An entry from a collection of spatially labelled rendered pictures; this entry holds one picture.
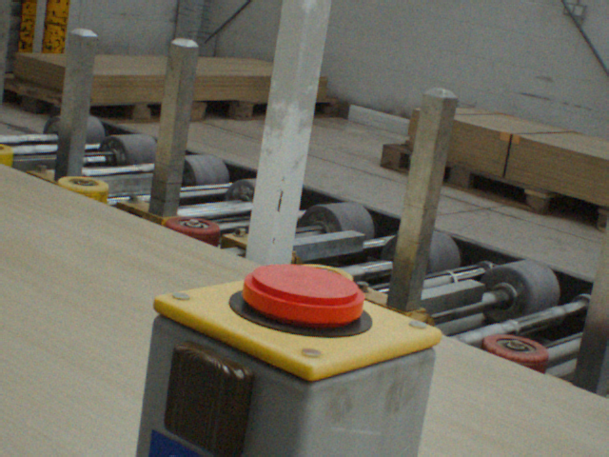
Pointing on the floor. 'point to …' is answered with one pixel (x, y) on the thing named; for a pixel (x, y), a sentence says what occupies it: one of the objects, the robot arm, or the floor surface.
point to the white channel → (287, 130)
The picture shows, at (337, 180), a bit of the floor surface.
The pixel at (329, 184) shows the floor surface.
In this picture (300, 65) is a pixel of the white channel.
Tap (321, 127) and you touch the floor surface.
